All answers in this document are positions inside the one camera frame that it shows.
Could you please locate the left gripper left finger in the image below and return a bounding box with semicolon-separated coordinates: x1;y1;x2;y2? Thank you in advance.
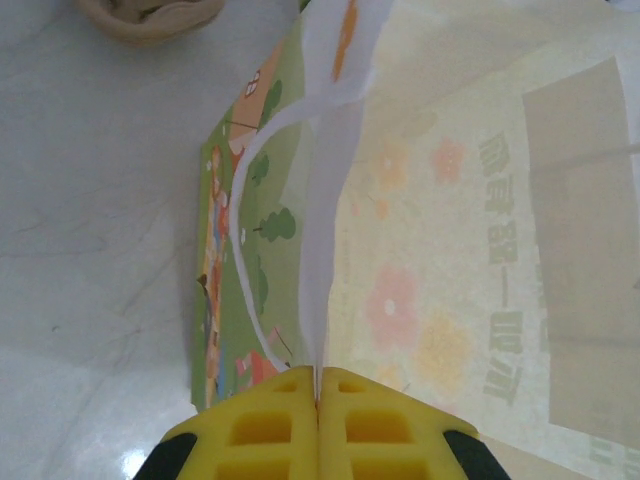
134;364;321;480

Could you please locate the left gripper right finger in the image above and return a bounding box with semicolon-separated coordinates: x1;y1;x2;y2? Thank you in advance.
318;366;506;480

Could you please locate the white paper takeout bag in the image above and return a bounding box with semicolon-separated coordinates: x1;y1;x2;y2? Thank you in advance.
188;0;640;480

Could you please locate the brown pulp cup carrier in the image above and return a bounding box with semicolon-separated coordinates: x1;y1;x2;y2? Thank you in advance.
74;0;224;49

